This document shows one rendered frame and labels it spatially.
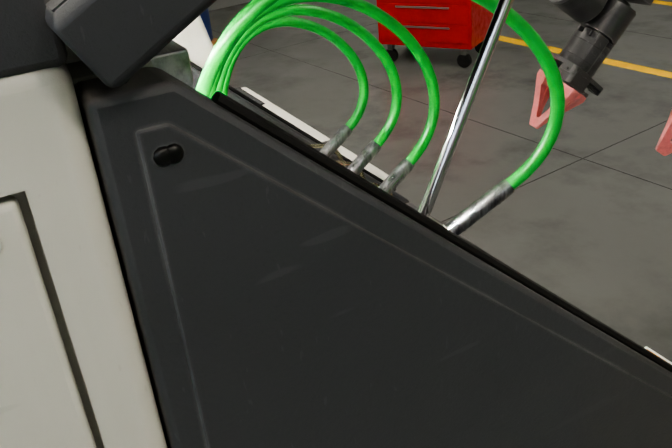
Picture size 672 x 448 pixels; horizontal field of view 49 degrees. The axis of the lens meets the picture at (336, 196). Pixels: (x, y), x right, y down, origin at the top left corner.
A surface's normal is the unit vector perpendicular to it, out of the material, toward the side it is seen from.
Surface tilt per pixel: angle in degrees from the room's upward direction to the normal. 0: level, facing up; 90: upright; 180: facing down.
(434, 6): 90
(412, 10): 90
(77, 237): 90
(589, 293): 0
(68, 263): 90
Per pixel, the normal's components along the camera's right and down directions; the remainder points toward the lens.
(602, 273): -0.09, -0.89
